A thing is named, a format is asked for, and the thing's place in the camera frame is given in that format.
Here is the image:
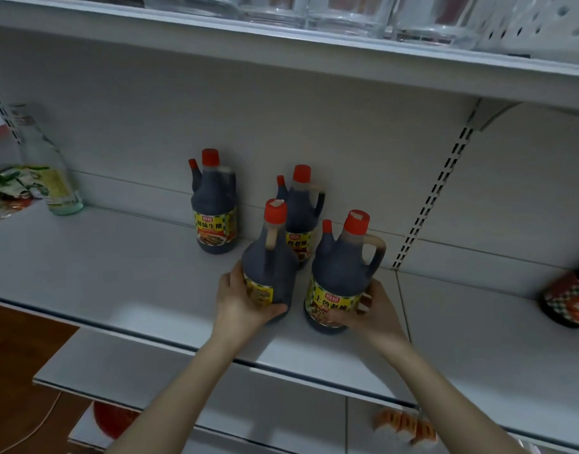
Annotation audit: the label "person's right hand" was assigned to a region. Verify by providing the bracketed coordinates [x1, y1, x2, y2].
[327, 278, 409, 356]

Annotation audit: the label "person's left hand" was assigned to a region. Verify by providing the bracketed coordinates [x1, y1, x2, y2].
[213, 260, 288, 350]

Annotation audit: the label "large dark soy sauce bottle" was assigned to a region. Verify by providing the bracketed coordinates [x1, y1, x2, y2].
[304, 210, 387, 335]

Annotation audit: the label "person's left forearm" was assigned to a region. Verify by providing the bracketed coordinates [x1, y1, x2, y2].
[106, 333, 246, 454]

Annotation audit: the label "person's right forearm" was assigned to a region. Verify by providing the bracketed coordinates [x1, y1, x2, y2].
[372, 336, 529, 454]

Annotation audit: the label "white metal shelf board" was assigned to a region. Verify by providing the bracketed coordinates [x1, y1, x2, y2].
[394, 269, 579, 452]
[0, 202, 415, 407]
[0, 0, 579, 115]
[33, 326, 543, 454]

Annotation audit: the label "orange white packets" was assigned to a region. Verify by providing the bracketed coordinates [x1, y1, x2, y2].
[373, 407, 439, 446]

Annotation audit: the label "white slotted shelf upright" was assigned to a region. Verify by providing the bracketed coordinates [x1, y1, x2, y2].
[0, 80, 23, 146]
[392, 100, 482, 271]

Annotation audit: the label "red round item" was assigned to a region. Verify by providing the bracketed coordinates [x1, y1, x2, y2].
[92, 401, 141, 441]

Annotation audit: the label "dark sauce jar checkered label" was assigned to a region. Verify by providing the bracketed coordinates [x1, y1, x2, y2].
[539, 268, 579, 329]

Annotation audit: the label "clear glass bottle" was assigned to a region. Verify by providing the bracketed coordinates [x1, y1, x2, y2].
[7, 103, 85, 217]

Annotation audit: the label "green snack packets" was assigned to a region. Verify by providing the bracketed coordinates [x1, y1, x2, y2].
[0, 164, 51, 227]

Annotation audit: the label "white perforated plastic basket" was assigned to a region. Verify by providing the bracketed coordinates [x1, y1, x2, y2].
[473, 0, 579, 66]

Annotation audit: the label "white shelf bracket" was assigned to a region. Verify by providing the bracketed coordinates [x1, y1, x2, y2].
[465, 99, 523, 134]

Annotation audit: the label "thin light cable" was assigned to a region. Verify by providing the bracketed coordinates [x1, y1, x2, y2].
[0, 391, 64, 454]

